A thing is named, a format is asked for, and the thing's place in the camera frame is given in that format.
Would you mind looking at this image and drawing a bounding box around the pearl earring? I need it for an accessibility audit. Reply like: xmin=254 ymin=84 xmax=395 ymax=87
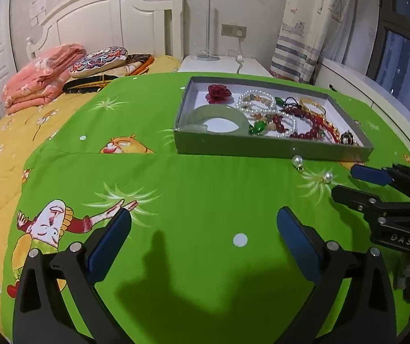
xmin=322 ymin=172 xmax=333 ymax=184
xmin=291 ymin=155 xmax=304 ymax=172

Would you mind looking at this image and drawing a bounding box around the red cord gold charm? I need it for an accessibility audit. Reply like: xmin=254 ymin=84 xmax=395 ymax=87
xmin=314 ymin=116 xmax=340 ymax=143

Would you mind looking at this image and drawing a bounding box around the dark red bead bracelet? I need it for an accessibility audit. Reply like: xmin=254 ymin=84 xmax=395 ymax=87
xmin=271 ymin=105 xmax=327 ymax=142

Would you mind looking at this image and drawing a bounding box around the white pearl necklace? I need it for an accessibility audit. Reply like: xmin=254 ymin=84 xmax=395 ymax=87
xmin=236 ymin=88 xmax=298 ymax=138

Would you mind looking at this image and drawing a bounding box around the grey shallow jewelry box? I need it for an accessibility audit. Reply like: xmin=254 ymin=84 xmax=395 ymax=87
xmin=174 ymin=75 xmax=374 ymax=162

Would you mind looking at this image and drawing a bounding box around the black gold flower brooch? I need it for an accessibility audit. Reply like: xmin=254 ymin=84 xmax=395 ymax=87
xmin=339 ymin=130 xmax=358 ymax=146

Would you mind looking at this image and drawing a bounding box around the gold bangle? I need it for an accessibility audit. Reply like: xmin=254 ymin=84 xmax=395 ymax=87
xmin=299 ymin=97 xmax=326 ymax=118

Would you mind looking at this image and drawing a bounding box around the white window cabinet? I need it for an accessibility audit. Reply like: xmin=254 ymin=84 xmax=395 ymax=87
xmin=314 ymin=58 xmax=410 ymax=152

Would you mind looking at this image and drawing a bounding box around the dark framed window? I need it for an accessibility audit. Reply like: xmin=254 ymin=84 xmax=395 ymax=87
xmin=366 ymin=0 xmax=410 ymax=123

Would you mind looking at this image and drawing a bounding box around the green cartoon cloth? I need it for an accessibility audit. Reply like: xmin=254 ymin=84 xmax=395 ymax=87
xmin=1 ymin=73 xmax=401 ymax=343

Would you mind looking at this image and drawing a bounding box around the yellow daisy quilt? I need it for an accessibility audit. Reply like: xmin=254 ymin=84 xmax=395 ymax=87
xmin=0 ymin=58 xmax=188 ymax=339

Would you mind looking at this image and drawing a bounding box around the striped printed curtain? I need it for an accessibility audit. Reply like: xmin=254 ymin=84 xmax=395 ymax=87
xmin=269 ymin=0 xmax=352 ymax=83

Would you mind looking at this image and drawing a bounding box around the red rose brooch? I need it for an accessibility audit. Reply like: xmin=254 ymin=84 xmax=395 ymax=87
xmin=206 ymin=84 xmax=233 ymax=104

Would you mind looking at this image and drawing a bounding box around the white nightstand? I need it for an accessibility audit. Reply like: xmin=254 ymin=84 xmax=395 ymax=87
xmin=178 ymin=55 xmax=272 ymax=78

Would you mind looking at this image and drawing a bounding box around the green jade bangle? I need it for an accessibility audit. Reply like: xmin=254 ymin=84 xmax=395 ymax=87
xmin=178 ymin=105 xmax=250 ymax=136

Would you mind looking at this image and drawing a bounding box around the slim desk lamp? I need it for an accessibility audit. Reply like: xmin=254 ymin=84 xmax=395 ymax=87
xmin=196 ymin=0 xmax=220 ymax=61

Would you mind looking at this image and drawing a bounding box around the folded pink blanket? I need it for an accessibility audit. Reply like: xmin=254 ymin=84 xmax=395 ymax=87
xmin=1 ymin=44 xmax=86 ymax=115

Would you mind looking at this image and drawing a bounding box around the embroidered patterned pillow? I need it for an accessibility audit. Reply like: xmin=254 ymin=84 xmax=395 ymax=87
xmin=69 ymin=46 xmax=129 ymax=79

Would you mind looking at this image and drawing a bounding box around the black yellow folded cloth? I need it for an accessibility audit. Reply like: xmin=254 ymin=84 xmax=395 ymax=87
xmin=63 ymin=54 xmax=154 ymax=94

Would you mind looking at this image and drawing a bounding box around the white wooden headboard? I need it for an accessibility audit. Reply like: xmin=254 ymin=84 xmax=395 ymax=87
xmin=26 ymin=0 xmax=184 ymax=60

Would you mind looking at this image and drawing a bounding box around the white charger cable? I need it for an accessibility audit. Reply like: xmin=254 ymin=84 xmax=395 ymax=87
xmin=226 ymin=36 xmax=246 ymax=75

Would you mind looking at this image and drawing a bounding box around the wall power socket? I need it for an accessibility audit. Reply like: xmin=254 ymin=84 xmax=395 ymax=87
xmin=221 ymin=24 xmax=247 ymax=39

